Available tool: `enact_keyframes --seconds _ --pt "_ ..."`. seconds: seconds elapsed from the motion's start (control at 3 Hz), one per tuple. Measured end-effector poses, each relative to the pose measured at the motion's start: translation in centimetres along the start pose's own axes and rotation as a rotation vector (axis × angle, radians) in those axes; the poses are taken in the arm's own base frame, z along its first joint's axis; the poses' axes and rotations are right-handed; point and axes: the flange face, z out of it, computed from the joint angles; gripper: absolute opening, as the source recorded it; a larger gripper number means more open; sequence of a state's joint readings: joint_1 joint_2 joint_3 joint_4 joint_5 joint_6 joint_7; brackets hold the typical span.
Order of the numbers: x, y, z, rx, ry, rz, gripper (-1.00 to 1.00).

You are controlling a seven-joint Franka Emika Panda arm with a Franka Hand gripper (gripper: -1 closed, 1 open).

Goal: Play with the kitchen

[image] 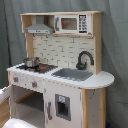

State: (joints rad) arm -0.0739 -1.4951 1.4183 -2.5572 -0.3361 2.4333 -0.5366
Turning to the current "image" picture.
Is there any toy microwave door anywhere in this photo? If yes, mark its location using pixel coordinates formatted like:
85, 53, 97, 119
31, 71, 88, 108
55, 15, 92, 34

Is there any white oven door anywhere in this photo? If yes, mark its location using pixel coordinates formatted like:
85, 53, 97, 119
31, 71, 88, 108
0, 85, 12, 104

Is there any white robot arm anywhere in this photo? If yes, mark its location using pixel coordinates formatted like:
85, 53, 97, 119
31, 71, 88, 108
2, 118, 36, 128

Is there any wooden toy kitchen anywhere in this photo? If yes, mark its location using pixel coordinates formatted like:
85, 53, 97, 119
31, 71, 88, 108
6, 11, 114, 128

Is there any grey toy sink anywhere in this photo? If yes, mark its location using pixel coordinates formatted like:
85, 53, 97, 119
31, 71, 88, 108
53, 68, 93, 81

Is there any black toy faucet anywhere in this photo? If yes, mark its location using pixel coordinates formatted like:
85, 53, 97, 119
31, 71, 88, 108
76, 51, 94, 70

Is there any black toy stovetop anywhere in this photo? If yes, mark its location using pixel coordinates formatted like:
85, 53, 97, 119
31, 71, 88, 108
19, 64, 56, 73

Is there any small silver pot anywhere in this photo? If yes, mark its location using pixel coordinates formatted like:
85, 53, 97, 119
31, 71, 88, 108
23, 57, 40, 67

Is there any right red stove knob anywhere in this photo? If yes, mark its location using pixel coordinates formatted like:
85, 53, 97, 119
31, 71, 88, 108
32, 82, 37, 88

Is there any red stove knob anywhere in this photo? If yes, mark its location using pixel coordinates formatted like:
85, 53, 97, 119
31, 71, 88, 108
12, 76, 19, 83
32, 82, 37, 88

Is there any white cupboard door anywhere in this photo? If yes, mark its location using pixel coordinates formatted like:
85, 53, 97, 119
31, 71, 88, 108
44, 82, 83, 128

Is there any grey range hood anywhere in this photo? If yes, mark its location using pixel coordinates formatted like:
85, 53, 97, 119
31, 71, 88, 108
25, 16, 53, 35

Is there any left red stove knob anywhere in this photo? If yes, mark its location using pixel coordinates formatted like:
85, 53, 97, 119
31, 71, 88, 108
12, 76, 19, 83

